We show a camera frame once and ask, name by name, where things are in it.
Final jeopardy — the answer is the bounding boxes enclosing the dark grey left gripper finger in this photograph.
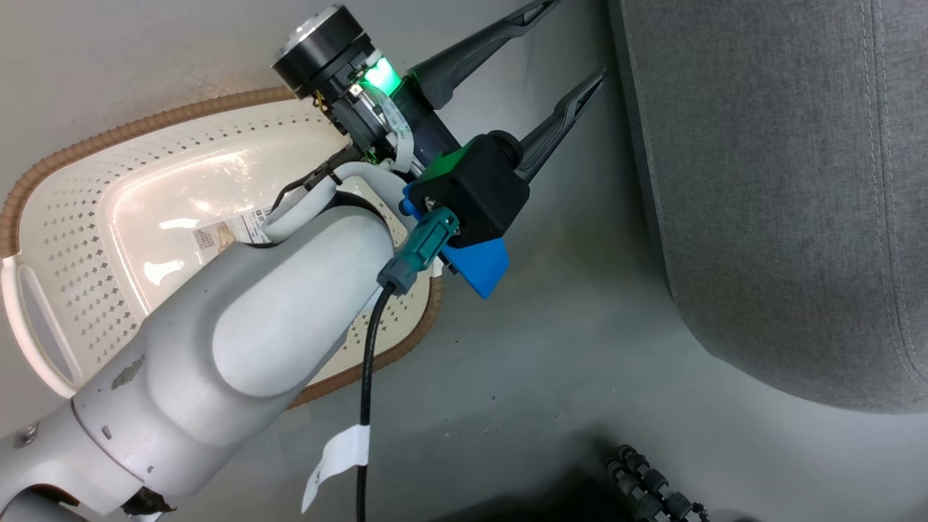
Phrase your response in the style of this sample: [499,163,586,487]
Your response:
[516,67,608,183]

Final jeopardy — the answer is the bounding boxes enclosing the cream perforated laundry basket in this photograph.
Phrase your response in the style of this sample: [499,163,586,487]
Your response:
[0,86,444,410]

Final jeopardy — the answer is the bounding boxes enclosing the printed basket label sticker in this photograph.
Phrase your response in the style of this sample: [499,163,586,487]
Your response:
[191,207,276,254]

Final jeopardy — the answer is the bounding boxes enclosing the blue left camera mount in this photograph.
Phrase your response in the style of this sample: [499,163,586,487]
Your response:
[401,185,510,300]

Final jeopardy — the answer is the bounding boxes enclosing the black ribbed cable bundle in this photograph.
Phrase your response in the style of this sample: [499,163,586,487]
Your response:
[604,444,711,522]

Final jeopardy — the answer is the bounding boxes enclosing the grey fabric sofa seat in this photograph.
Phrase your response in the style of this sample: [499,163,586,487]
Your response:
[608,0,928,414]

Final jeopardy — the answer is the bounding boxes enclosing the black cable with teal plug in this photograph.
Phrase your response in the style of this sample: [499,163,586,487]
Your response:
[354,207,461,522]

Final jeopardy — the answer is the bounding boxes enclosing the white paper cable tag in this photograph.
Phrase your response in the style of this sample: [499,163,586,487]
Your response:
[301,424,371,514]

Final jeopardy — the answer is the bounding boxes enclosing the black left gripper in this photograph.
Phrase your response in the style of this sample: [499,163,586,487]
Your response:
[272,0,560,182]

